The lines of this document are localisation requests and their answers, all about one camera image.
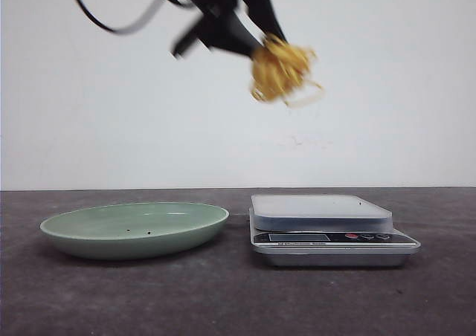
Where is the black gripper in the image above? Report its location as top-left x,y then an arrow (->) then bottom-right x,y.
172,0 -> 286,58

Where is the yellow vermicelli bundle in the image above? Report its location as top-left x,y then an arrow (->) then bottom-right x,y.
250,33 -> 324,108

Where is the silver digital kitchen scale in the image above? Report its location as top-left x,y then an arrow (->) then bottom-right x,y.
249,194 -> 421,267

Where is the green shallow plate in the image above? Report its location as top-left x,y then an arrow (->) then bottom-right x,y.
39,201 -> 229,260

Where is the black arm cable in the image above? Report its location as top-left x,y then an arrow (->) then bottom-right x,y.
65,0 -> 194,36

